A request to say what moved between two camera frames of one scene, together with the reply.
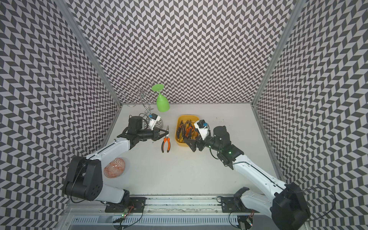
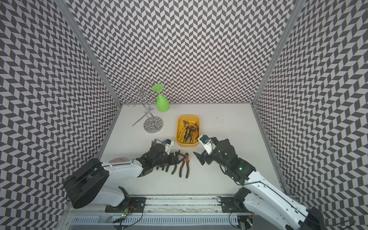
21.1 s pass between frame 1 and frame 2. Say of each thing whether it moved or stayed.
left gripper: moved
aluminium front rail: stayed
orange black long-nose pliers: moved
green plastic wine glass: stayed
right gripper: moved
